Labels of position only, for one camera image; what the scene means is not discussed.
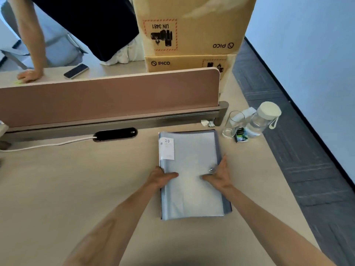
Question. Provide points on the blue clear-cover document folder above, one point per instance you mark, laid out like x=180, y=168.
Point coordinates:
x=191, y=177

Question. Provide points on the person's left hand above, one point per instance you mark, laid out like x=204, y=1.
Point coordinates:
x=158, y=178

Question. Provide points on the person's right forearm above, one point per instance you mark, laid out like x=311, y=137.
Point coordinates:
x=274, y=229

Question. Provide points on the grey office chair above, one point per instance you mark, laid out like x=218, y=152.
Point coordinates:
x=36, y=49

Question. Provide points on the person's left forearm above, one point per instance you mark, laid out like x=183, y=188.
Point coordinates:
x=111, y=227

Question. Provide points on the grey divider base rail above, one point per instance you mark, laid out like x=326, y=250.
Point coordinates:
x=116, y=123

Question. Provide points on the person's left thumb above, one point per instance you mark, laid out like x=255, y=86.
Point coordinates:
x=169, y=176

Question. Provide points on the large cardboard box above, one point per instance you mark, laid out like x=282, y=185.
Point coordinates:
x=194, y=23

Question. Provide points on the smartphone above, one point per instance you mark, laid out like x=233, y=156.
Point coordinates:
x=76, y=71

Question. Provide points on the small cardboard box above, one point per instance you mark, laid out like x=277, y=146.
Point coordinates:
x=191, y=65

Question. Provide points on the clear drinking glass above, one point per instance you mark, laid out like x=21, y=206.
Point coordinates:
x=232, y=126

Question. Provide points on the small dark green packet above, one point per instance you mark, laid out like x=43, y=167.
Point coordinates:
x=240, y=135

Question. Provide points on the white cloth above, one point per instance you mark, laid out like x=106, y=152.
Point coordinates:
x=122, y=53

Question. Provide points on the pink desk divider panel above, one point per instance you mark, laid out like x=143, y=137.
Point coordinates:
x=111, y=96

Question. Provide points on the white label sticker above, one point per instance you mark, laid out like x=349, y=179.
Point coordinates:
x=166, y=148

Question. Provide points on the person's right hand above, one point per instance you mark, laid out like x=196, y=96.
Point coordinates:
x=220, y=177

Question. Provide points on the person's right thumb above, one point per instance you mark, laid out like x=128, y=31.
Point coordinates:
x=209, y=178

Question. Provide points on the clear water bottle white lid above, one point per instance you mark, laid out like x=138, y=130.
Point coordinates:
x=263, y=119

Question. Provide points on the white tissue pack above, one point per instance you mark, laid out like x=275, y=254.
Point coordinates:
x=244, y=114

